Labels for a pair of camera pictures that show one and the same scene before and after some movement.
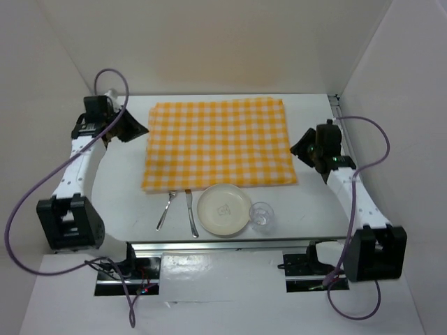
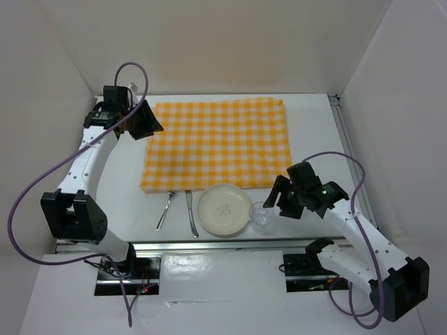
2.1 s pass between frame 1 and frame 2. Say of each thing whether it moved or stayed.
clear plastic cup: stayed
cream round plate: stayed
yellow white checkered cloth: stayed
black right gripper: moved
